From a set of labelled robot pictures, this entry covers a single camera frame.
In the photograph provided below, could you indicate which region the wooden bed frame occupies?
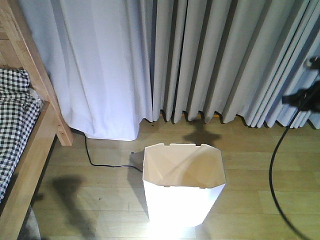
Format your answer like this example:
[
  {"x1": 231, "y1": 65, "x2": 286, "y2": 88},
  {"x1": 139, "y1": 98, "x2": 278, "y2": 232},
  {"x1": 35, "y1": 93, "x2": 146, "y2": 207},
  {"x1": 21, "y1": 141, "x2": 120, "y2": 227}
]
[{"x1": 0, "y1": 0, "x2": 74, "y2": 240}]

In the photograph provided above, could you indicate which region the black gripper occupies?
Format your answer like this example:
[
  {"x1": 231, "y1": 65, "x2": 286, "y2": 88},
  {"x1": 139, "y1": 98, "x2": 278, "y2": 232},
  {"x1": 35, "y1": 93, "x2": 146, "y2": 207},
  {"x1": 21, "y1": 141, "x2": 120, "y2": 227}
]
[{"x1": 281, "y1": 56, "x2": 320, "y2": 113}]

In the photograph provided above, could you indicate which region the black white checkered bedding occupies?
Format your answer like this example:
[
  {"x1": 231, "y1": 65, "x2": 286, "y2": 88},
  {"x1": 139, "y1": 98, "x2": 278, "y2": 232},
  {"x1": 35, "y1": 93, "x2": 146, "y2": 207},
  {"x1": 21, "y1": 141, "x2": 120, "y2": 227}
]
[{"x1": 0, "y1": 68, "x2": 41, "y2": 200}]

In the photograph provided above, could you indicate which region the white plastic trash bin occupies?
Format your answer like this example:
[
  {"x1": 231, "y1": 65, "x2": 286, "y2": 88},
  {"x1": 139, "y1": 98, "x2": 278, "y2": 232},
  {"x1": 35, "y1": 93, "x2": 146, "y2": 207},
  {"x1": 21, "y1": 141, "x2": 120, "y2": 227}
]
[{"x1": 142, "y1": 143, "x2": 226, "y2": 228}]

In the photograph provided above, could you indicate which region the white grey pleated curtain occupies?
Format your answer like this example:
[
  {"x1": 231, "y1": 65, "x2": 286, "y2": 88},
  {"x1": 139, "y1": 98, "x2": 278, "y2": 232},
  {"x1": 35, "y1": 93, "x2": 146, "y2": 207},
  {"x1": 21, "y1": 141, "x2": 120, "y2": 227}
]
[{"x1": 19, "y1": 0, "x2": 320, "y2": 141}]

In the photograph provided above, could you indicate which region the black floor power cord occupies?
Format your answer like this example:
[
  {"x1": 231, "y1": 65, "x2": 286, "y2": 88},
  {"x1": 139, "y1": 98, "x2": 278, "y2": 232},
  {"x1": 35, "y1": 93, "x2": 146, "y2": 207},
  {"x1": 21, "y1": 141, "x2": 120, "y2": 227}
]
[{"x1": 71, "y1": 127, "x2": 144, "y2": 173}]

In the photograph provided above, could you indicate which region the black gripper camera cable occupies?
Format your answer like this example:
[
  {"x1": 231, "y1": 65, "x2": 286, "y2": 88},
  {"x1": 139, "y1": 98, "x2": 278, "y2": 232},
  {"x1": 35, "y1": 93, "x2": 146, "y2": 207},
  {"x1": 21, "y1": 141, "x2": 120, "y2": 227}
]
[{"x1": 268, "y1": 84, "x2": 320, "y2": 240}]

